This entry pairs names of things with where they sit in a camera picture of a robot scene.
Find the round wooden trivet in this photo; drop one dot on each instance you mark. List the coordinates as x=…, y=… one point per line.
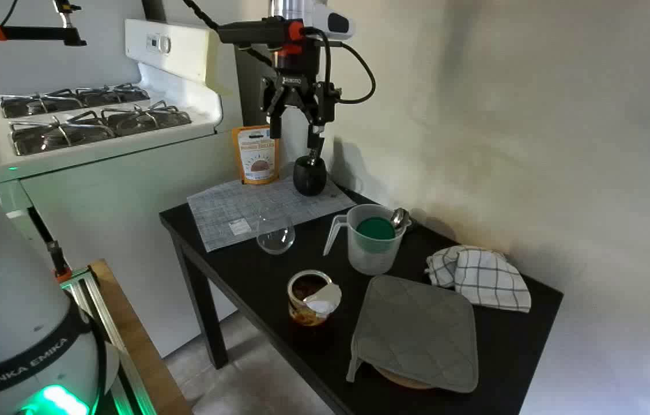
x=402, y=379

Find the black ceramic mug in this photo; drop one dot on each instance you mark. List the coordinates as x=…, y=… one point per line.
x=309, y=175

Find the black wooden table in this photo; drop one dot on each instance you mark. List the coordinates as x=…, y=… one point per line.
x=256, y=277

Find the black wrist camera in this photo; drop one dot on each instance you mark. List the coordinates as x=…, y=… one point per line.
x=260, y=32

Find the black pole with orange clamp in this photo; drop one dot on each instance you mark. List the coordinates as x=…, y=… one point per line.
x=49, y=243

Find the grey quilted pot holder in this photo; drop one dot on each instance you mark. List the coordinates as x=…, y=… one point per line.
x=418, y=330

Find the orange snack pouch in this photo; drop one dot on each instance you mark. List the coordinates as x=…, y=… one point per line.
x=256, y=157

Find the clear glass bowl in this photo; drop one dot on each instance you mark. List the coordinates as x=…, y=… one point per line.
x=275, y=239

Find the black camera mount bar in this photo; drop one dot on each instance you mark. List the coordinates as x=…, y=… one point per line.
x=26, y=32

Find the green sponge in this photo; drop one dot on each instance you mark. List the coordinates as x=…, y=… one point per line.
x=374, y=225

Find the grey woven placemat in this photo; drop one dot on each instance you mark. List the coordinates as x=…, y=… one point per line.
x=256, y=209

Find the black stove burner grate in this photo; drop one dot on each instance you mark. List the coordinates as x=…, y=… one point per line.
x=145, y=118
x=109, y=92
x=52, y=137
x=34, y=104

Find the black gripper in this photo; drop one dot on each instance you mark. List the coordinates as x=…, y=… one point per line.
x=300, y=84

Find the white gas stove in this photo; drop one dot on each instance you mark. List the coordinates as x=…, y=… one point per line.
x=119, y=199

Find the white checkered dish cloth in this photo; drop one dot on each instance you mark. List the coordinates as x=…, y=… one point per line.
x=482, y=280

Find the metal spoon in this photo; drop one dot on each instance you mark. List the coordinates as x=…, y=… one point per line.
x=400, y=217

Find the wooden base board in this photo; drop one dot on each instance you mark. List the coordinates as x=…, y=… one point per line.
x=136, y=336

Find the clear plastic measuring jug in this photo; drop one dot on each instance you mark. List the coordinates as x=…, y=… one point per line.
x=372, y=251

